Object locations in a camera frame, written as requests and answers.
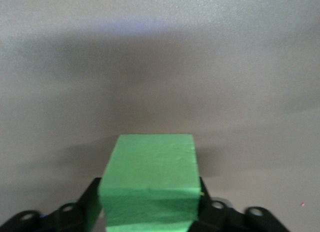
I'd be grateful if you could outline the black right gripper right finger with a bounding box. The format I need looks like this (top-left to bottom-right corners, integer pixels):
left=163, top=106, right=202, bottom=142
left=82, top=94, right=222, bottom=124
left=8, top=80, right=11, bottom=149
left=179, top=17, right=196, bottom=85
left=187, top=176, right=291, bottom=232

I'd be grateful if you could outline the brown paper table cover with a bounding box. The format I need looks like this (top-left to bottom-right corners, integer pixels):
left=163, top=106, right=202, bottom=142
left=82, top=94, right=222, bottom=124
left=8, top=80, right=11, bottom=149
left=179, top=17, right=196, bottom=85
left=0, top=0, right=320, bottom=232

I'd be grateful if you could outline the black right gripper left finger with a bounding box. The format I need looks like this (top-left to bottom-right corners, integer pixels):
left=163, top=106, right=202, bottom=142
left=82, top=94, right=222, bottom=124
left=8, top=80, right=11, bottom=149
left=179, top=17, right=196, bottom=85
left=0, top=177, right=104, bottom=232

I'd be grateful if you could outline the green foam cube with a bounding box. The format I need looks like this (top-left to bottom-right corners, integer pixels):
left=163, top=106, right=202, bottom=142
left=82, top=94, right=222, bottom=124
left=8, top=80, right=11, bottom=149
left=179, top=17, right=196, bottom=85
left=97, top=134, right=201, bottom=232

